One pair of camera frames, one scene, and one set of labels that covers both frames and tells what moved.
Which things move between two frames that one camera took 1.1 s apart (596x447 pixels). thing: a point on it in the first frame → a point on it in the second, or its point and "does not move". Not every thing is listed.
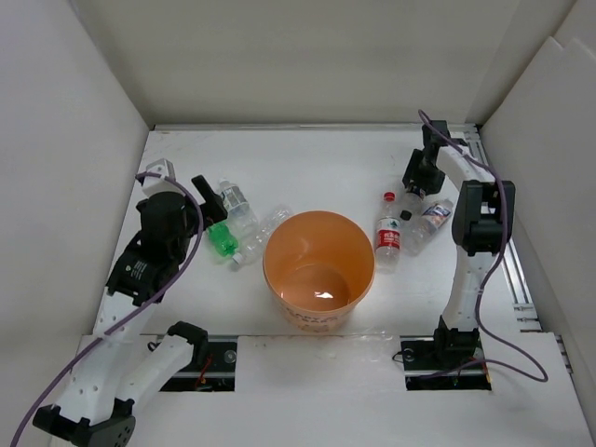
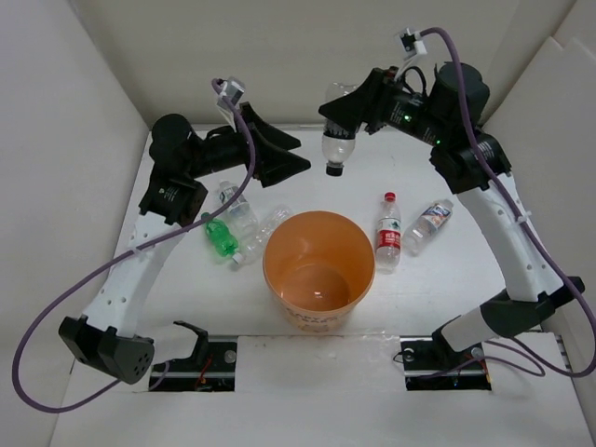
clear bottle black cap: [411, 207] → [338, 142]
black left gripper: [212, 210] → [273, 165]
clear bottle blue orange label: [432, 219] does not move
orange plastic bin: [318, 266] does not move
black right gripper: [434, 183] → [369, 103]
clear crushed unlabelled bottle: [255, 250] does not move
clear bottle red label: [388, 237] does not move
